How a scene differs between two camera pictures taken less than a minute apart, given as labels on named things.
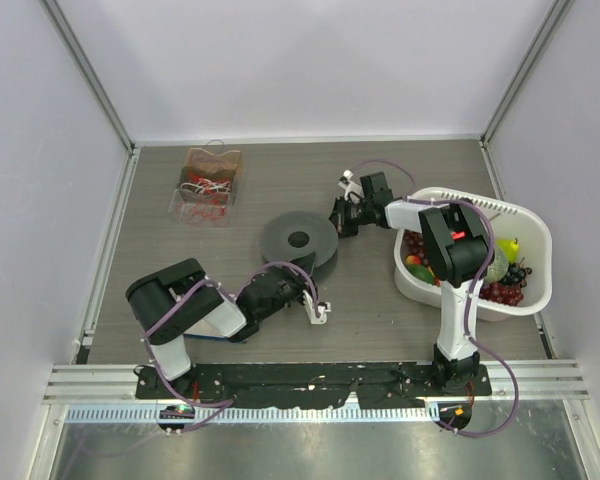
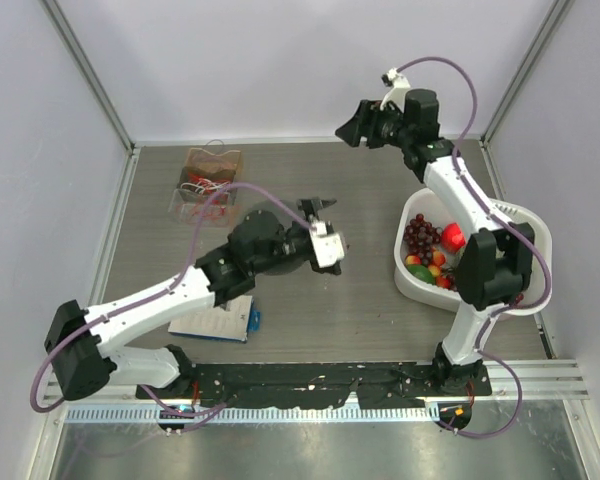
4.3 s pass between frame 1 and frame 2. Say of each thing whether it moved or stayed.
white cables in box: stayed
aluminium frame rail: stayed
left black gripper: moved
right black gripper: moved
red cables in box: stayed
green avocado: stayed
